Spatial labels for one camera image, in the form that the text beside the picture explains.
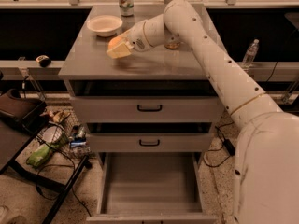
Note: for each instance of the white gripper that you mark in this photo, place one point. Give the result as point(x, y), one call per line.
point(137, 36)

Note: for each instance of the blue small can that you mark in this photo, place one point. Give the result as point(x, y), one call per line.
point(74, 144)

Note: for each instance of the black side table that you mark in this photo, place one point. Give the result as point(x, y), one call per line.
point(21, 122)

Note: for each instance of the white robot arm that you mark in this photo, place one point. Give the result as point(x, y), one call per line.
point(266, 179)

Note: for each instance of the green white can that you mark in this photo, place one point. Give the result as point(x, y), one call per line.
point(126, 7)

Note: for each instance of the black power adapter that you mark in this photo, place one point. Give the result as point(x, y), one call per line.
point(229, 147)

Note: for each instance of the white round container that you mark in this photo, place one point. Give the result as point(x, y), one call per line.
point(52, 135)

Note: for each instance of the top grey drawer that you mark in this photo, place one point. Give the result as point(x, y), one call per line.
point(145, 101)

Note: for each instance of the white bowl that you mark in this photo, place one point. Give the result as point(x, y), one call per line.
point(104, 25)

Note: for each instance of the grey drawer cabinet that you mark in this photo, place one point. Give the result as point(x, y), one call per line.
point(88, 60)

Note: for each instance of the middle grey drawer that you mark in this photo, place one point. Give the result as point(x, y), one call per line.
point(149, 137)

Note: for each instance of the bottom grey open drawer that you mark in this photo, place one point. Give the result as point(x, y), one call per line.
point(150, 188)

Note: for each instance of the clear plastic water bottle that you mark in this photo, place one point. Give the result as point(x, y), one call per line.
point(250, 54)

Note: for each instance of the orange soda can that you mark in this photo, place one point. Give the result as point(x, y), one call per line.
point(172, 45)

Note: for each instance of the orange fruit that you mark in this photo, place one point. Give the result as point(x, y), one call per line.
point(115, 42)

